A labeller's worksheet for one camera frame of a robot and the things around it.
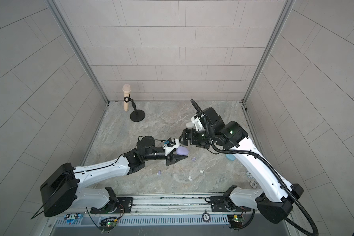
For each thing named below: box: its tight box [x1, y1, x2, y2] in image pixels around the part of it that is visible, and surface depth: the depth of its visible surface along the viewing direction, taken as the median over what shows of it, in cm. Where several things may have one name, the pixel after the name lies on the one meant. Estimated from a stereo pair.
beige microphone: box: [122, 84, 132, 112], surface depth 90 cm
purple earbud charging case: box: [176, 146, 189, 156], surface depth 65 cm
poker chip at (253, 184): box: [249, 180, 258, 189], surface depth 80 cm
